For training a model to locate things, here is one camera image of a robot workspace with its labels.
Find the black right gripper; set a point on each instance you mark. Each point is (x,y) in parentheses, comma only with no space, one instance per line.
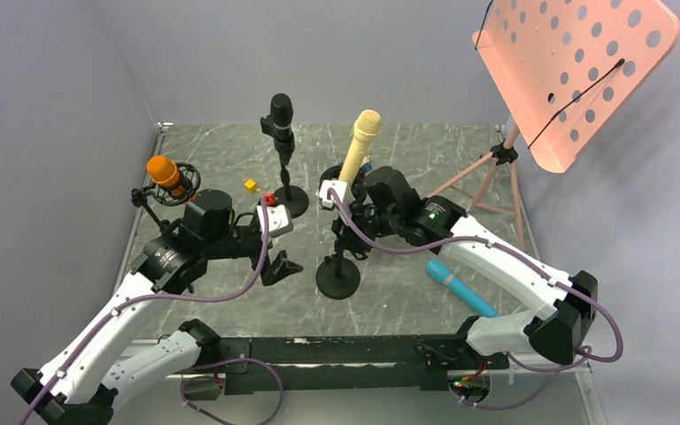
(347,238)

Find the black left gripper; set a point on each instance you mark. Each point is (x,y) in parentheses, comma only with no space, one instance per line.
(281,266)

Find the black round-base clip stand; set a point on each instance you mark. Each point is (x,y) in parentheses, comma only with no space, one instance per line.
(337,277)

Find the blue microphone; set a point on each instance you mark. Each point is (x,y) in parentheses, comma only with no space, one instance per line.
(443,275)

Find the cream yellow microphone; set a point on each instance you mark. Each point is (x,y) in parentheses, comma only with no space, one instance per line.
(365,130)

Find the black shock-mount round stand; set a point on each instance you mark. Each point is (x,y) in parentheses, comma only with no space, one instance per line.
(333,172)

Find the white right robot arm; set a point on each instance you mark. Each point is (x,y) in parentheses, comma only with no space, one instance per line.
(560,306)

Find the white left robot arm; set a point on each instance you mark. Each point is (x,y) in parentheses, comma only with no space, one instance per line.
(89,380)

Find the black round-base tall stand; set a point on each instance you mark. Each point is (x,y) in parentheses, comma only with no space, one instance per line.
(292,197)

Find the black microphone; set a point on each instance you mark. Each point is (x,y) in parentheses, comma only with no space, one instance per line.
(277,124)

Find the orange microphone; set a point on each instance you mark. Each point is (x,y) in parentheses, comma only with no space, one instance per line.
(169,176)

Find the pink perforated music stand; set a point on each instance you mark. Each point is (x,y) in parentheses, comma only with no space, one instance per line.
(563,68)

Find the yellow cube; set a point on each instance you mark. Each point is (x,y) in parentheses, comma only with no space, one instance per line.
(251,186)

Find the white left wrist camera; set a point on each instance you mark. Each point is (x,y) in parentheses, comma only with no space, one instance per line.
(276,220)

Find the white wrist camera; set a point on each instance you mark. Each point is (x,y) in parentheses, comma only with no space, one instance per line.
(276,220)
(333,193)

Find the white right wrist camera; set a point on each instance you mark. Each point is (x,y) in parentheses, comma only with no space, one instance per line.
(333,193)

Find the black tripod shock-mount stand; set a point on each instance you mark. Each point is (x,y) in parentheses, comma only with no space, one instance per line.
(139,198)

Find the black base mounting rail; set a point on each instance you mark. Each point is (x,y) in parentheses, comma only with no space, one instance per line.
(425,362)

